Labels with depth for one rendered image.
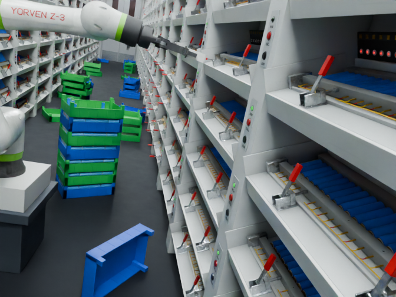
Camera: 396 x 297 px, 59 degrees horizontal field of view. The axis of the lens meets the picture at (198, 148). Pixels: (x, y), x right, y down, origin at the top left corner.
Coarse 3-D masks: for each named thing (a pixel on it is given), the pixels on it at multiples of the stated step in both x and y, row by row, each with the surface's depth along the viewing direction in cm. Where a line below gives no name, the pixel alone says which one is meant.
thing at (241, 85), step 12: (216, 48) 140; (228, 48) 140; (240, 48) 141; (252, 48) 136; (204, 72) 142; (216, 72) 120; (228, 72) 108; (252, 72) 83; (228, 84) 107; (240, 84) 93
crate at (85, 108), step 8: (64, 96) 196; (64, 104) 192; (72, 104) 182; (80, 104) 204; (88, 104) 206; (96, 104) 209; (112, 104) 213; (72, 112) 183; (80, 112) 186; (88, 112) 188; (96, 112) 190; (104, 112) 193; (112, 112) 195; (120, 112) 198
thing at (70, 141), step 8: (64, 136) 193; (72, 136) 188; (80, 136) 190; (88, 136) 193; (96, 136) 195; (104, 136) 198; (112, 136) 201; (120, 136) 203; (72, 144) 189; (80, 144) 192; (88, 144) 194; (96, 144) 197; (104, 144) 199; (112, 144) 202
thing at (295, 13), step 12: (300, 0) 66; (312, 0) 62; (324, 0) 58; (336, 0) 55; (348, 0) 52; (360, 0) 49; (372, 0) 47; (384, 0) 45; (300, 12) 67; (312, 12) 62; (324, 12) 59; (336, 12) 55; (348, 12) 52; (360, 12) 50; (372, 12) 47; (384, 12) 45
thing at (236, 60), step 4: (220, 56) 138; (224, 56) 133; (228, 56) 128; (232, 56) 125; (236, 56) 123; (228, 60) 129; (232, 60) 123; (236, 60) 119; (240, 60) 114; (244, 60) 111; (248, 60) 109; (252, 60) 107; (236, 64) 120; (248, 64) 108
